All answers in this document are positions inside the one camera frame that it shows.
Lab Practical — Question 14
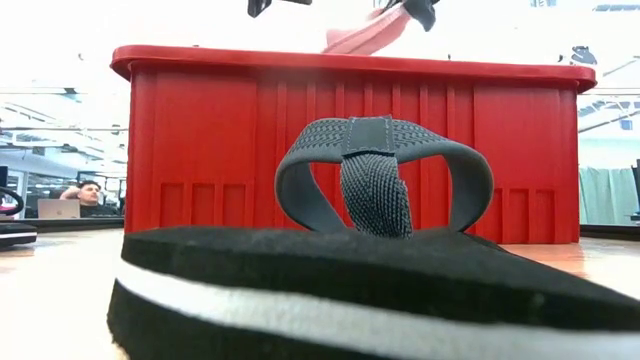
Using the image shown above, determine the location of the long black cable loop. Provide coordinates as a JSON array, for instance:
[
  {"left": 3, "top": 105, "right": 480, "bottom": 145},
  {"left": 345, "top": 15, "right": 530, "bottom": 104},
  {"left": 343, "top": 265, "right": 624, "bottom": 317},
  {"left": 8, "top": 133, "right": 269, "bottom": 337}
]
[{"left": 0, "top": 185, "right": 25, "bottom": 217}]

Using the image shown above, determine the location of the black flip-flop white-striped sole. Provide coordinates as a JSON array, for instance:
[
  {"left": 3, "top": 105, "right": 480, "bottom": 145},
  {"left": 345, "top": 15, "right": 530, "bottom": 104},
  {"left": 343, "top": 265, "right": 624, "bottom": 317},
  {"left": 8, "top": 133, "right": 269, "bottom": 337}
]
[
  {"left": 0, "top": 222, "right": 39, "bottom": 250},
  {"left": 106, "top": 114, "right": 640, "bottom": 360}
]

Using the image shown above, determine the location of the red plastic bin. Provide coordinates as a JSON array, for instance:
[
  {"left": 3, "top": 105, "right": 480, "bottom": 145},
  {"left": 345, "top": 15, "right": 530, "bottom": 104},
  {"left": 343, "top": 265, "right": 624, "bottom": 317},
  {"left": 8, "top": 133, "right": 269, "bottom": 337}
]
[{"left": 109, "top": 43, "right": 598, "bottom": 245}]

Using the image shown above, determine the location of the pink slide sandal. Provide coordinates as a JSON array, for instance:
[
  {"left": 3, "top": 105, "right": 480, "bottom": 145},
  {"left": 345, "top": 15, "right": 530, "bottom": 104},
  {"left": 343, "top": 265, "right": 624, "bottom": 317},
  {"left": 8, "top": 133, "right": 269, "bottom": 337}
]
[{"left": 322, "top": 3, "right": 416, "bottom": 56}]

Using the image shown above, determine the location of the green cloth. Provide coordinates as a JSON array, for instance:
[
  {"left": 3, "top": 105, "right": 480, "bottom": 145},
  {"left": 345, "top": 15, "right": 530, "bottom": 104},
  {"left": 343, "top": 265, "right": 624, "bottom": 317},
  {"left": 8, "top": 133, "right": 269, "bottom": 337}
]
[{"left": 578, "top": 166, "right": 640, "bottom": 214}]

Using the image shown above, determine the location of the person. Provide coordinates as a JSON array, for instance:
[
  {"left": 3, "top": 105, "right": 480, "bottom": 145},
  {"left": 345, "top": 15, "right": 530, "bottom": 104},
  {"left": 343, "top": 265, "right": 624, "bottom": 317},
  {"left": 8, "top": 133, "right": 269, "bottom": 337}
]
[{"left": 58, "top": 179, "right": 124, "bottom": 219}]

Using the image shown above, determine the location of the silver laptop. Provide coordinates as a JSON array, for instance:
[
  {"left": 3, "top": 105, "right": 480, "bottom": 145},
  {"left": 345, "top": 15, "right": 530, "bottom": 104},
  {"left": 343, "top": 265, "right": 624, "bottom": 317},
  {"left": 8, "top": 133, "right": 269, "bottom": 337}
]
[{"left": 37, "top": 198, "right": 81, "bottom": 220}]

